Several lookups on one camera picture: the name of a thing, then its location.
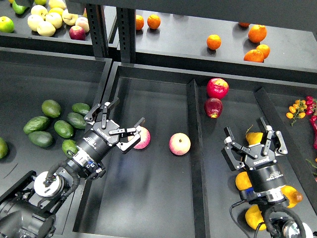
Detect pink apple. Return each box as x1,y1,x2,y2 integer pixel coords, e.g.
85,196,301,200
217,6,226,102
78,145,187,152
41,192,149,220
169,133,191,156
134,126,151,149

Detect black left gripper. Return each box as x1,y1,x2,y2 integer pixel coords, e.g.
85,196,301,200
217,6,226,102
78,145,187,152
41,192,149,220
75,97,146,164

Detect black middle tray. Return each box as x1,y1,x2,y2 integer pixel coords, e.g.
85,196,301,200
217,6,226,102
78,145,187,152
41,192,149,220
61,61,317,238

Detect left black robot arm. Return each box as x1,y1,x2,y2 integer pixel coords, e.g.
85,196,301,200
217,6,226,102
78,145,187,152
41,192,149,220
0,98,145,238

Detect green avocado bottom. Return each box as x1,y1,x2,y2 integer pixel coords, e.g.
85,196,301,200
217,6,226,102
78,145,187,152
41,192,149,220
28,131,53,148

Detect pink peach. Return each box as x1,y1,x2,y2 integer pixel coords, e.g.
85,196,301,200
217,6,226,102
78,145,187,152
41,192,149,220
75,16,90,33

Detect black tray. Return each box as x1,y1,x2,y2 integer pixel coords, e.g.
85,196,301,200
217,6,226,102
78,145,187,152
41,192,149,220
0,47,113,238
61,61,317,238

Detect stray yellow pear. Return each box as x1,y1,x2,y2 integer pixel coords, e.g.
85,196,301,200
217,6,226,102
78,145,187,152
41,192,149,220
245,205,264,230

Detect black left tray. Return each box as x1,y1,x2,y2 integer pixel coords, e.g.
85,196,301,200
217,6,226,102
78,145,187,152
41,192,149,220
0,47,113,238

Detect large orange top right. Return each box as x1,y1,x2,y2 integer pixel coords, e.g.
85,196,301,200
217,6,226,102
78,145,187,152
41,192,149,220
248,24,267,43

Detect pale yellow pear front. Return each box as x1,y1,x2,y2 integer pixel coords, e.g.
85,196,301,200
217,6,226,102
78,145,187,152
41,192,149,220
37,21,56,37

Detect green avocado at edge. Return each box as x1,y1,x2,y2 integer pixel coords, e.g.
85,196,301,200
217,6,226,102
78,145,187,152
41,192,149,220
0,138,8,159

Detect yellow pear lower left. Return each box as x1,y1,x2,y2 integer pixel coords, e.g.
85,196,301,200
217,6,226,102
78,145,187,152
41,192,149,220
235,172,252,191

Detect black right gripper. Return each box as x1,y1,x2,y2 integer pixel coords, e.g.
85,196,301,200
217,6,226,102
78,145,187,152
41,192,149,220
221,117,288,193

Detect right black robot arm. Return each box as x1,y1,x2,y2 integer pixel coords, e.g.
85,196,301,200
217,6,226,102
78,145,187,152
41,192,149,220
222,118,313,238

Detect orange behind post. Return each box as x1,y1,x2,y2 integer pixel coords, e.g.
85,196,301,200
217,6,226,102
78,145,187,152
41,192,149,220
135,14,144,31

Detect black right shelf post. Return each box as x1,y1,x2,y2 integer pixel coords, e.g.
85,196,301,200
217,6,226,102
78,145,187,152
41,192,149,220
116,7,136,63

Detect orange front right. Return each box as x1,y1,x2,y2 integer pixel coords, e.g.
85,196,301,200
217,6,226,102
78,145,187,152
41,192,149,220
244,49,264,62

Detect green avocado top right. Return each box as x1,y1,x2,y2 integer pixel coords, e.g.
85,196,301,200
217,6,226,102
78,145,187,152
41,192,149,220
71,103,91,116

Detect pink apple left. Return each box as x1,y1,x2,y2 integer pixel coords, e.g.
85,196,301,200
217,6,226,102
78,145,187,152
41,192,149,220
134,126,151,149

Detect green avocado middle right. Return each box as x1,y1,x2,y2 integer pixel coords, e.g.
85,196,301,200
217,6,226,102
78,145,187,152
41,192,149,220
67,112,87,129

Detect green avocado centre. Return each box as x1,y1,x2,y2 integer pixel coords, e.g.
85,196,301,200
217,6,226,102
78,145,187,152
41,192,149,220
54,120,74,138

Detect green avocado top left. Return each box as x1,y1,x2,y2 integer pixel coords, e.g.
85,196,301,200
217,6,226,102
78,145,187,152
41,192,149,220
41,99,61,118

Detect stray green avocado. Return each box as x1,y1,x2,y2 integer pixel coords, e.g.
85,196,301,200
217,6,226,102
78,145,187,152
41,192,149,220
61,139,78,158

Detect pink apple right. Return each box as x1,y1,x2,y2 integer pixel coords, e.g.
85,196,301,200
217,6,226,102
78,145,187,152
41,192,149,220
169,133,191,156

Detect red apple on shelf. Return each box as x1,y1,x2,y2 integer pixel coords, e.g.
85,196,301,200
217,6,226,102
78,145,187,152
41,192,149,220
69,25,86,41

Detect black shelf post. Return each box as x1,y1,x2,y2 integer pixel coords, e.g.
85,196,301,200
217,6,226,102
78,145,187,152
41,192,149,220
116,7,136,63
86,3,109,58

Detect black left shelf post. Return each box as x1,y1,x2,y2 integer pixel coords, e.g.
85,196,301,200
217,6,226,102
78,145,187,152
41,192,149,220
86,3,109,58

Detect red chili peppers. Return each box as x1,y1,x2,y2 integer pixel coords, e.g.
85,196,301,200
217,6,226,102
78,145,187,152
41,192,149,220
306,96,317,149

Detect yellow pear lower right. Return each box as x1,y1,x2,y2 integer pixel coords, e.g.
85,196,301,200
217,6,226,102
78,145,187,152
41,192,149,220
281,185,303,208

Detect orange cherry tomato vine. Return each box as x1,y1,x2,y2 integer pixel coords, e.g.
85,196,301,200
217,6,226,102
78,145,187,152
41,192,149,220
286,100,307,126

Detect pale yellow pear centre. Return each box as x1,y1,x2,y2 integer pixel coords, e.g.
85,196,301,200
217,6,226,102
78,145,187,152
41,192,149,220
46,12,63,29

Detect orange top middle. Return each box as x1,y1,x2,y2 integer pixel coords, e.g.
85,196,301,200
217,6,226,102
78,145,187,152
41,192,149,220
147,14,161,30

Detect dark red apple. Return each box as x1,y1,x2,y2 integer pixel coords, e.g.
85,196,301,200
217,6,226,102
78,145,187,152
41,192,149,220
204,98,223,119

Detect bright red apple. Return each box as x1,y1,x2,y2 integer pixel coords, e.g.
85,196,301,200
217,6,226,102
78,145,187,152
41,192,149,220
206,78,229,99

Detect orange right small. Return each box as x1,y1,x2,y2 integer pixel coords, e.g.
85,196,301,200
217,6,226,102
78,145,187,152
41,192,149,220
256,44,270,59

